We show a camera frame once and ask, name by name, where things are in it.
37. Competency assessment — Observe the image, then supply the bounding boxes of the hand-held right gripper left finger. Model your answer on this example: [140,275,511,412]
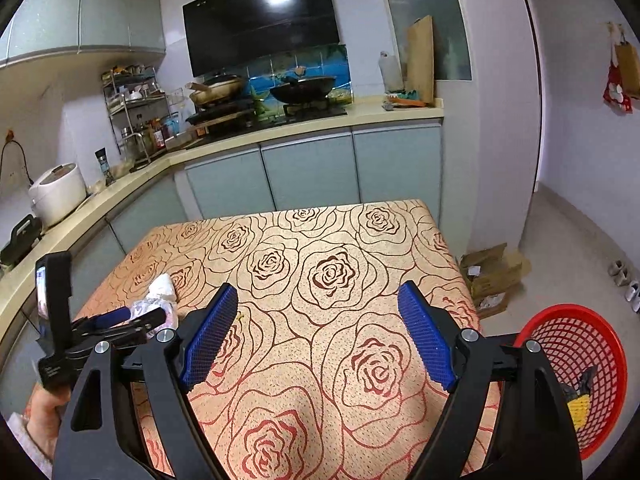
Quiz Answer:
[52,282,239,480]

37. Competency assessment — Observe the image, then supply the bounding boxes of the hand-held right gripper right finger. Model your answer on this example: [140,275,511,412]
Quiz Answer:
[397,281,583,480]

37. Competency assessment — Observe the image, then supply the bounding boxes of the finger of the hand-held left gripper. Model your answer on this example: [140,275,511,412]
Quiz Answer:
[72,307,133,334]
[75,307,167,347]

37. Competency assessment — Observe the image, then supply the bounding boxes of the white pink tissue packet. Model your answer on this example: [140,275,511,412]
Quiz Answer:
[117,297,179,333]

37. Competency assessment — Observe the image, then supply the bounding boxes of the white paper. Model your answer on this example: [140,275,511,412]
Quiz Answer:
[146,272,178,302]

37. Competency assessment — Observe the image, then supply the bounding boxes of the black plastic bag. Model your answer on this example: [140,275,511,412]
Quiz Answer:
[560,367,596,403]

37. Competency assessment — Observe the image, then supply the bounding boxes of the red plastic basket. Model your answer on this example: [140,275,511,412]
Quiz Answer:
[514,303,628,462]

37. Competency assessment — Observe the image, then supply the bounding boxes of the person's left hand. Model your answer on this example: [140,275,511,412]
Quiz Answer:
[25,387,69,462]

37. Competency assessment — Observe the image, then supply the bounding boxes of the black sandwich maker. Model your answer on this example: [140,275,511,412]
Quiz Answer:
[0,214,43,268]

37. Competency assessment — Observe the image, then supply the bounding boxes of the open cardboard box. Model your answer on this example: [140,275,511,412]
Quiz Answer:
[459,242,531,318]

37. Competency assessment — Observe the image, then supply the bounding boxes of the white rice cooker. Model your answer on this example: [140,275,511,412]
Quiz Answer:
[27,162,88,228]

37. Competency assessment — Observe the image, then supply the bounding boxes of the rose-patterned tablecloth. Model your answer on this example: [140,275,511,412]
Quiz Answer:
[70,199,501,480]

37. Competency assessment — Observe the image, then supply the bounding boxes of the black-capped pepper grinder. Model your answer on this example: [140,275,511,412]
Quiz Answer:
[95,147,116,183]

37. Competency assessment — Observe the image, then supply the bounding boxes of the grey base cabinets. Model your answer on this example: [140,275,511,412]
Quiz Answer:
[0,125,443,411]

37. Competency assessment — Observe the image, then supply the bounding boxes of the metal spice rack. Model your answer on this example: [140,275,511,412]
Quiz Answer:
[101,64,168,161]

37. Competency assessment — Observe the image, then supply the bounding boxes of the black induction cooker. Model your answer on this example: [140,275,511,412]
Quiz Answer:
[185,102,258,131]

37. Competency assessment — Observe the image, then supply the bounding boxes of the beige kitchen countertop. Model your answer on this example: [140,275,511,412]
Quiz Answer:
[0,92,446,331]

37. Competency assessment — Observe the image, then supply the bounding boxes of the orange kitchen utensil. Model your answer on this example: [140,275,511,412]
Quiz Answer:
[382,91,428,111]

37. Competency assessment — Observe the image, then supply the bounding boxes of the tan frying pan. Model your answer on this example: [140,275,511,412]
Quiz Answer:
[186,74,247,108]

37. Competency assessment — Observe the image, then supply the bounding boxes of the black gas stove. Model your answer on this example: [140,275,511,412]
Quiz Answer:
[257,100,348,123]

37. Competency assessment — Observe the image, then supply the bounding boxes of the blue printed splash guard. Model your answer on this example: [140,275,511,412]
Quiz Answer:
[240,44,351,111]

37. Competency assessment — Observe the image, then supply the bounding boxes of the black wok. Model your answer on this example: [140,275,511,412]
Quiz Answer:
[269,74,337,106]

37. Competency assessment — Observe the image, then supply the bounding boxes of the clear plastic bottle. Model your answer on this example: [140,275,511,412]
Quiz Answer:
[380,51,405,93]

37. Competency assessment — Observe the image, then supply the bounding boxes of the wooden cutting board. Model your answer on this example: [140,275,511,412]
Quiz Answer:
[405,15,436,103]

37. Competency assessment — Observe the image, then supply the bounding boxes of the grey upper cabinets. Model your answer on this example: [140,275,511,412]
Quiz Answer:
[0,0,167,68]

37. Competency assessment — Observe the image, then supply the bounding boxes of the red hanging cloth bag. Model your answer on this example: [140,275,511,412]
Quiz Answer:
[602,57,635,113]

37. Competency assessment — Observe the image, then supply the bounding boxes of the black range hood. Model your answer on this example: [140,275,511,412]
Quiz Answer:
[182,0,342,78]

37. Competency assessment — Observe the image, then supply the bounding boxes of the frosted glass panel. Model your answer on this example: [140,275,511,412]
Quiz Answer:
[377,0,473,81]

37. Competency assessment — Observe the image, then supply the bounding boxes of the brown paper bag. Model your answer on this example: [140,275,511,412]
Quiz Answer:
[614,42,640,98]

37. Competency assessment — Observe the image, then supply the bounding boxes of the black power cable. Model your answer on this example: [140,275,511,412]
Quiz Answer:
[0,130,33,191]

